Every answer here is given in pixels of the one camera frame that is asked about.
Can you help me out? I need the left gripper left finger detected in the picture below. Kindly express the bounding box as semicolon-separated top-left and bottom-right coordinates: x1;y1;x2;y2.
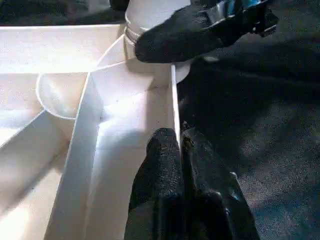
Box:
123;126;186;240

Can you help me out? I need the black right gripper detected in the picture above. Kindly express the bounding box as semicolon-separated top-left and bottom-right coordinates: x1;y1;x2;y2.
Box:
134;0;280;64

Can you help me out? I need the white plastic table leg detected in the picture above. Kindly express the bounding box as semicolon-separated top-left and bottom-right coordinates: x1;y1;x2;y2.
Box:
123;0;195;62

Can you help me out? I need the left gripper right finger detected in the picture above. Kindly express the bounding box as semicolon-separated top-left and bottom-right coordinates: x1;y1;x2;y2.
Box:
180;121;260;240

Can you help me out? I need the white plastic table top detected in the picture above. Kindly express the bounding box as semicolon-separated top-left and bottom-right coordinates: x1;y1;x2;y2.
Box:
0;23;195;240

